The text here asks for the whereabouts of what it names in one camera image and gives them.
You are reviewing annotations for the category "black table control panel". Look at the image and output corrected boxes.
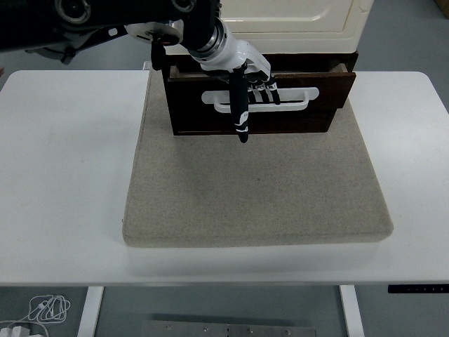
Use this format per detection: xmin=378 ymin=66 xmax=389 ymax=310
xmin=387 ymin=284 xmax=449 ymax=294

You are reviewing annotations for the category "white charger block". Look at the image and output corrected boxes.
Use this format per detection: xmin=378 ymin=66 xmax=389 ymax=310
xmin=0 ymin=324 xmax=32 ymax=337

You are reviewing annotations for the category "white table leg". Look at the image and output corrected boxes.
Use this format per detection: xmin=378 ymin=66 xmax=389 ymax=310
xmin=76 ymin=286 xmax=105 ymax=337
xmin=338 ymin=284 xmax=366 ymax=337

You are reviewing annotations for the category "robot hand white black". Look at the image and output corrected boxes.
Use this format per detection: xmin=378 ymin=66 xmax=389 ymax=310
xmin=196 ymin=33 xmax=281 ymax=145

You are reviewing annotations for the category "white drawer handle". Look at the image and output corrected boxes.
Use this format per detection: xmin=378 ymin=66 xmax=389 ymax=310
xmin=201 ymin=87 xmax=321 ymax=114

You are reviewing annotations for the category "white coiled cable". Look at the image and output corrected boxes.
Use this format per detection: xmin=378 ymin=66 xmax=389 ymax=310
xmin=0 ymin=293 xmax=72 ymax=337

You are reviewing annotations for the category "dark wooden drawer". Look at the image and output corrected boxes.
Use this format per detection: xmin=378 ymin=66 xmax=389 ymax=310
xmin=167 ymin=60 xmax=358 ymax=114

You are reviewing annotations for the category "grey felt mat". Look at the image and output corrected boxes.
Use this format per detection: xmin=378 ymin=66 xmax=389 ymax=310
xmin=121 ymin=61 xmax=394 ymax=249

